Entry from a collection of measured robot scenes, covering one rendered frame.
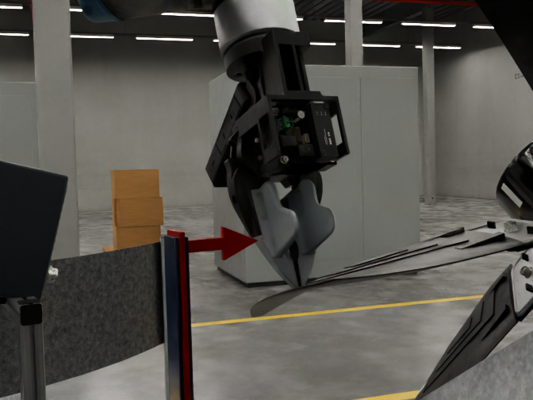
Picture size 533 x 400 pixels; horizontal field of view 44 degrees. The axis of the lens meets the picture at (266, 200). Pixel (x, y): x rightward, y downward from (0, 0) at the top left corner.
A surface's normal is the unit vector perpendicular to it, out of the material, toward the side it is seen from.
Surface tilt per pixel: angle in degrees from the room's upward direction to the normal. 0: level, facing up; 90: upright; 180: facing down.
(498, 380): 55
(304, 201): 86
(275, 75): 91
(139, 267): 90
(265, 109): 91
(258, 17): 75
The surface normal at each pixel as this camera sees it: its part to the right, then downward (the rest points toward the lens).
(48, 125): 0.30, 0.04
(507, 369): -0.36, -0.52
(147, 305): 0.90, 0.00
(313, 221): -0.85, -0.02
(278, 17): 0.47, -0.25
